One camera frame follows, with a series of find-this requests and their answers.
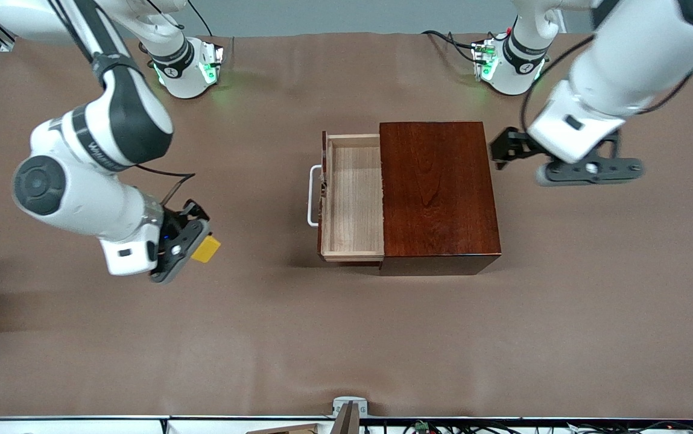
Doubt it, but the black base cable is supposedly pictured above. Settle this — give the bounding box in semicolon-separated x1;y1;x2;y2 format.
186;0;214;38
422;30;481;64

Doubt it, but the grey metal table bracket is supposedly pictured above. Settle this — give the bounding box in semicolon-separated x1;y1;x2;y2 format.
332;396;369;434

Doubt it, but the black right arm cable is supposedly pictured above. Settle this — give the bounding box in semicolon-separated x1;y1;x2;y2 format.
134;163;196;207

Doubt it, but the light wooden drawer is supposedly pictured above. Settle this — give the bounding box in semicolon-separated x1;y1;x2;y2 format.
318;131;385;266

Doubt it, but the yellow cube block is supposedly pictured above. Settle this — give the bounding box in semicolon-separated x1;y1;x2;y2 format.
191;234;222;263

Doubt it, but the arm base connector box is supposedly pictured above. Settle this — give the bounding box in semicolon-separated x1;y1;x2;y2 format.
198;42;224;85
472;39;499;82

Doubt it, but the white metal drawer handle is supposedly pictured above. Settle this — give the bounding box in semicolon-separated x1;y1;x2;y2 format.
307;165;324;228

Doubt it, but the dark red wooden cabinet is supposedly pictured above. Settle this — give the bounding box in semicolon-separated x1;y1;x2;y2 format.
379;121;502;277

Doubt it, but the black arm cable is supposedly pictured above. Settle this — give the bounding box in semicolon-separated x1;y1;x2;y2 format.
134;163;196;207
520;35;595;138

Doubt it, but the paper table cover sheet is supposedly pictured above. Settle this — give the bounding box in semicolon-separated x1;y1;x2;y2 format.
0;31;693;420

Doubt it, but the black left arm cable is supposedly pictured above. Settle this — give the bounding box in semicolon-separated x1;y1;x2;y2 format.
520;35;595;138

